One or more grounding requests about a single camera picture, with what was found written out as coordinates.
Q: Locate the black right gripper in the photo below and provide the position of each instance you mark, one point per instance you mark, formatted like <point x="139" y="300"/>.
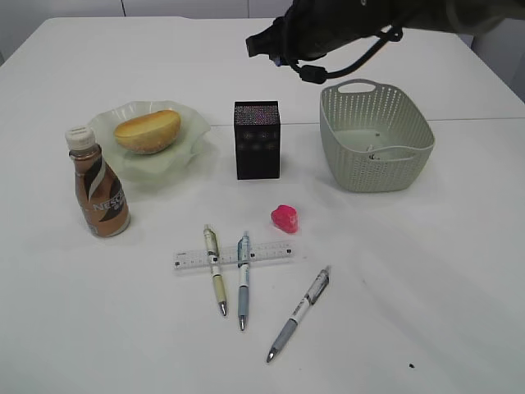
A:
<point x="315" y="28"/>

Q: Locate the sugared bread roll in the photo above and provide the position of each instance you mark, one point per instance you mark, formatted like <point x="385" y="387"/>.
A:
<point x="149" y="133"/>

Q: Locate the pink pencil sharpener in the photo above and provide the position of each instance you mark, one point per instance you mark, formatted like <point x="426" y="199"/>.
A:
<point x="285" y="218"/>

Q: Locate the green barrel pen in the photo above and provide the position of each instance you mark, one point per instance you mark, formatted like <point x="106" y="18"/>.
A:
<point x="212" y="252"/>

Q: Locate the brown Nescafe coffee bottle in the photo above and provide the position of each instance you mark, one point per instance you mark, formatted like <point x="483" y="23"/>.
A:
<point x="98" y="189"/>

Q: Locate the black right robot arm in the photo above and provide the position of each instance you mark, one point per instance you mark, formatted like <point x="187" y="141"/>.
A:
<point x="463" y="17"/>

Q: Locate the black mesh pen holder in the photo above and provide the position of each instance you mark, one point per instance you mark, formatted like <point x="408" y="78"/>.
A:
<point x="257" y="128"/>

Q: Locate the green woven plastic basket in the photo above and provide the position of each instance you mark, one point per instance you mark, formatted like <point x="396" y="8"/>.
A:
<point x="357" y="113"/>

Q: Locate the pale green wavy glass plate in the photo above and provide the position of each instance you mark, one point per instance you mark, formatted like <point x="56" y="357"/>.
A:
<point x="135" y="167"/>

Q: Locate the blue barrel pen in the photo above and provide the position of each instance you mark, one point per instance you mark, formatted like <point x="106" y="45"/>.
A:
<point x="243" y="256"/>

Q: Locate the grey grip white pen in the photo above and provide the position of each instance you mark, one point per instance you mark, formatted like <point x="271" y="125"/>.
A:
<point x="310" y="298"/>

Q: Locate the transparent plastic ruler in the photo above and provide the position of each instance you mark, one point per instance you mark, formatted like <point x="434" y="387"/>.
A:
<point x="197" y="259"/>

